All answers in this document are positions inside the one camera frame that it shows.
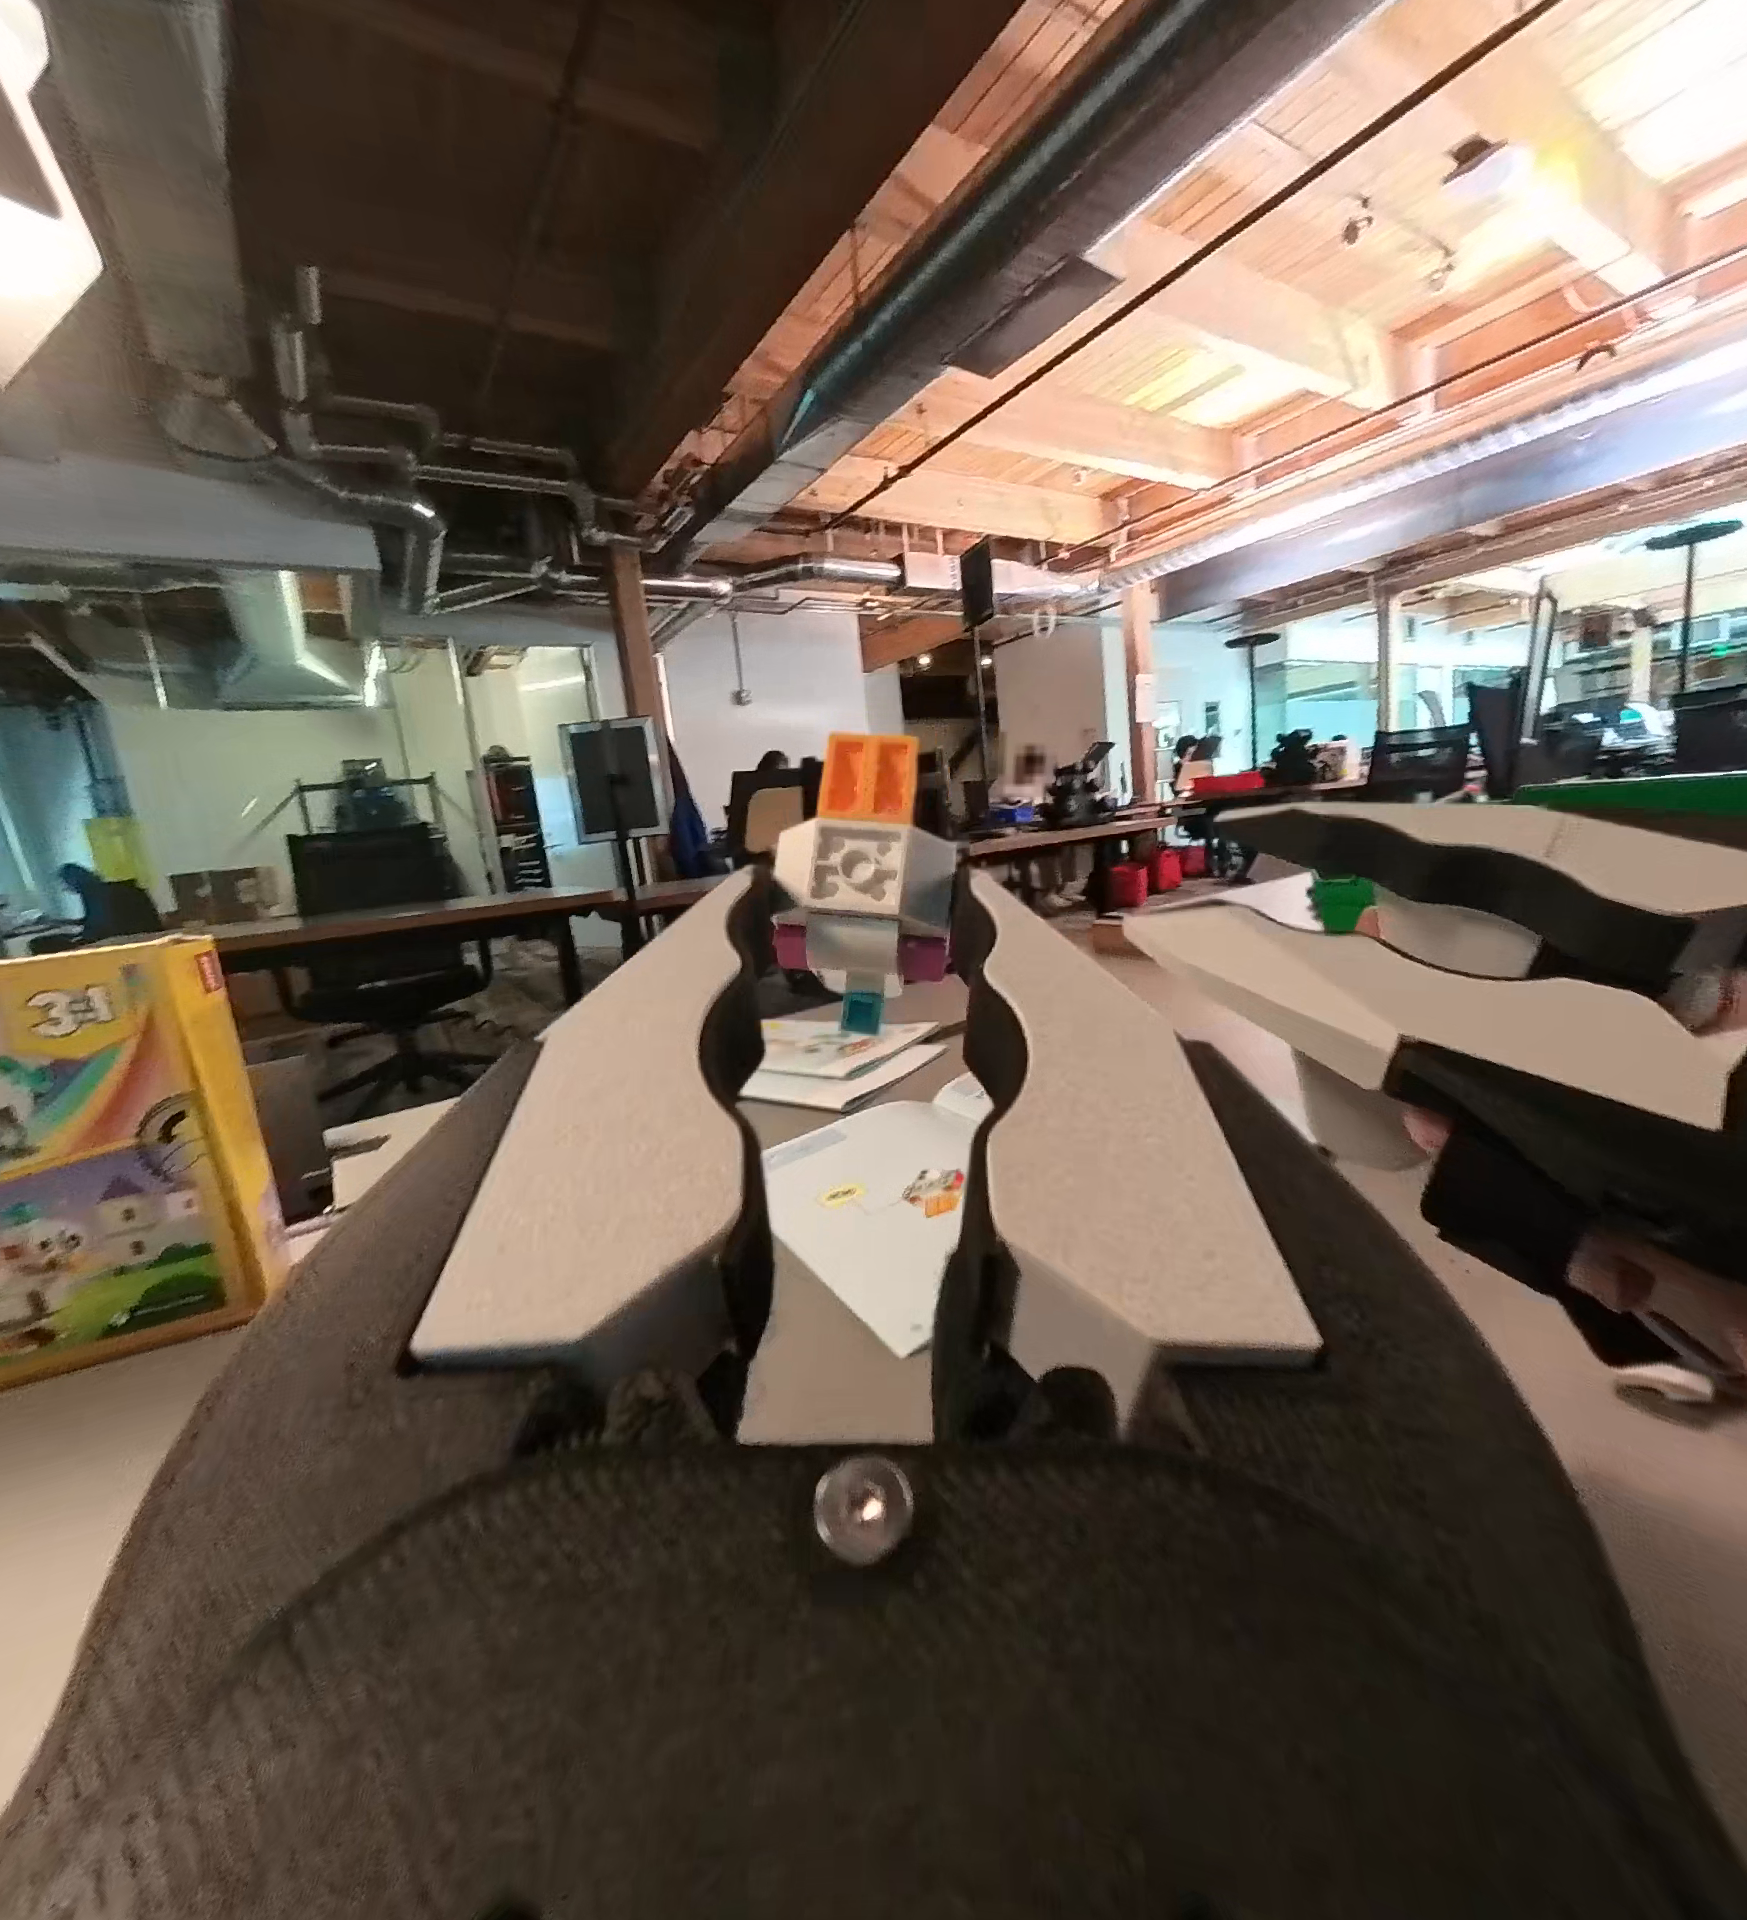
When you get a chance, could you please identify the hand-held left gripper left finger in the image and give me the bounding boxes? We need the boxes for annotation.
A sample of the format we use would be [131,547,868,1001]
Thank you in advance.
[406,867,777,1378]

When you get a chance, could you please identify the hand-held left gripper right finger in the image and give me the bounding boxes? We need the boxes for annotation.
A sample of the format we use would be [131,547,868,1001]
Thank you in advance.
[940,867,1329,1434]

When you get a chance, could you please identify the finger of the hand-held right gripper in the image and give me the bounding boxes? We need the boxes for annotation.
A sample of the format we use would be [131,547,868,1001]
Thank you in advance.
[1212,797,1747,997]
[1119,893,1747,1177]

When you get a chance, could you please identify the grey and orange lego model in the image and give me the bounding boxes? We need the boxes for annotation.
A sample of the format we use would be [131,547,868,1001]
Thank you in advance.
[765,730,966,1037]

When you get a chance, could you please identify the open lego instruction booklet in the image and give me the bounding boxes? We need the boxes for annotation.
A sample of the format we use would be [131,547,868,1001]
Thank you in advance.
[763,1091,987,1362]

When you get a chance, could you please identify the colourful lego set box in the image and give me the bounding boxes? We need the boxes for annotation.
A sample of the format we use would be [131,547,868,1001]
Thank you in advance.
[0,932,295,1417]

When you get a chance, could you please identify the green plastic bin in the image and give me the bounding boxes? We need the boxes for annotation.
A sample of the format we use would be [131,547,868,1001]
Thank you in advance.
[1508,764,1747,869]

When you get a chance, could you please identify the grey cardboard sheet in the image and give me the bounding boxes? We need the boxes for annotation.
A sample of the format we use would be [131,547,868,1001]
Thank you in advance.
[326,1091,467,1208]

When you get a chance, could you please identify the long wooden table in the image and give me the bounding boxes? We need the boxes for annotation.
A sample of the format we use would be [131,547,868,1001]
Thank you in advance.
[162,875,732,970]

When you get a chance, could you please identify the small white leaflet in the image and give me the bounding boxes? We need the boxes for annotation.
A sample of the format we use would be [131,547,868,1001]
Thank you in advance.
[741,1015,970,1113]

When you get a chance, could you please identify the black office chair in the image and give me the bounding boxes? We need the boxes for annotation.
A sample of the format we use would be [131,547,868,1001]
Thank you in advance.
[280,827,501,1112]

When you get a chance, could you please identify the framed display on stand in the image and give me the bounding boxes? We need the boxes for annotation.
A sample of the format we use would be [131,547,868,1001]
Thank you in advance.
[561,713,668,904]

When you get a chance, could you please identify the silver ceiling pipes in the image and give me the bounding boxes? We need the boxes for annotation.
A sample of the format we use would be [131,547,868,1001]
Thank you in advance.
[162,268,693,609]

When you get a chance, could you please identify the metal wire shelf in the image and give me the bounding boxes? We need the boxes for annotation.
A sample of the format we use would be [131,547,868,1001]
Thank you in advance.
[289,767,443,845]

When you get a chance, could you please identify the black insulated ceiling duct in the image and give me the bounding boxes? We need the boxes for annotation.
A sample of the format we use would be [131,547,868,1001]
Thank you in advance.
[793,0,1414,440]

